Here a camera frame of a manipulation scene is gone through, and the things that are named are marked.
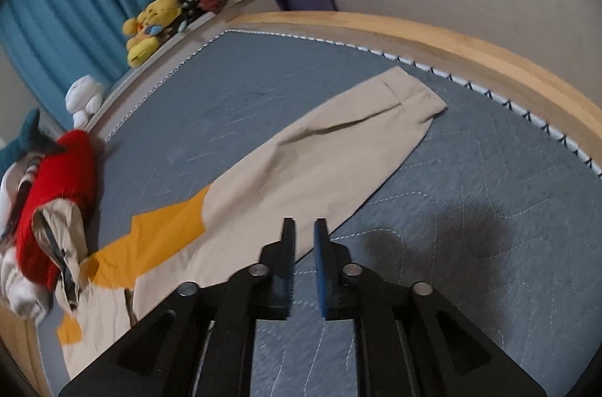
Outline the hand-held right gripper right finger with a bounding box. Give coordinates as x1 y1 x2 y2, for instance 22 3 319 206
314 217 549 397

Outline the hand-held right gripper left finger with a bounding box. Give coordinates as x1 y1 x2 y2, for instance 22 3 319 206
59 217 297 397

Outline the beige and orange jacket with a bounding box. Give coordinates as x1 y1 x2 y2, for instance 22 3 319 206
32 65 448 379

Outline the grey quilted mattress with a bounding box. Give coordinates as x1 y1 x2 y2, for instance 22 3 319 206
35 29 602 397

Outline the white bedside ledge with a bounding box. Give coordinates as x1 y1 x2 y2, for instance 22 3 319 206
85 0 253 135

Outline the red knit sweater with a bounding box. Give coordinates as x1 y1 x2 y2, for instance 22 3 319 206
15 130 99 291

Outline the folded white towel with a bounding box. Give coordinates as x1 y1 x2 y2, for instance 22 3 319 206
0 162 53 323

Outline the black and white plush toy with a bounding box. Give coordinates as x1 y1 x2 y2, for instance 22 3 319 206
172 0 204 33

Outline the yellow plush toy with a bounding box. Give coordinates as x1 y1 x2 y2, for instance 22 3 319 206
123 0 185 68

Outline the teal shark plush toy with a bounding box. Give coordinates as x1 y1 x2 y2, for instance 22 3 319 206
0 109 67 176

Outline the blue curtain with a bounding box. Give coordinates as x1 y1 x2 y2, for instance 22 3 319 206
0 0 193 131

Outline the wooden bed frame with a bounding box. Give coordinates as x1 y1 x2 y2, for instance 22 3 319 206
0 11 602 397

